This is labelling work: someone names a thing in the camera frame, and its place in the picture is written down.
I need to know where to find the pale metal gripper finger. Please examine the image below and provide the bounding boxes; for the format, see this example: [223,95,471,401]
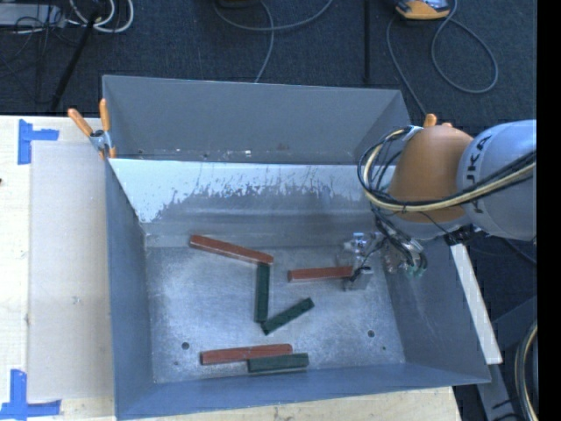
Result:
[336,252,357,275]
[342,266,374,292]

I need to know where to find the red-brown flat block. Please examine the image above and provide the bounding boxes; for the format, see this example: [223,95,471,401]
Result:
[188,233,275,266]
[199,343,295,367]
[287,265,355,284]

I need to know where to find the dark green flat block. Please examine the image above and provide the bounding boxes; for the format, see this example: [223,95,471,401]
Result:
[246,352,310,375]
[260,296,316,337]
[253,262,272,324]

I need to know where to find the grey metal bin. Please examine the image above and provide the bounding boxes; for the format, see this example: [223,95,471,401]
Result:
[101,75,493,421]

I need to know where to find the pale flat board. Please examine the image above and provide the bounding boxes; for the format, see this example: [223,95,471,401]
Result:
[26,139,116,405]

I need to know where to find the black cylinder on white bracket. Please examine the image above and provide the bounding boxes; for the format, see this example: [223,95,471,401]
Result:
[444,227,483,246]

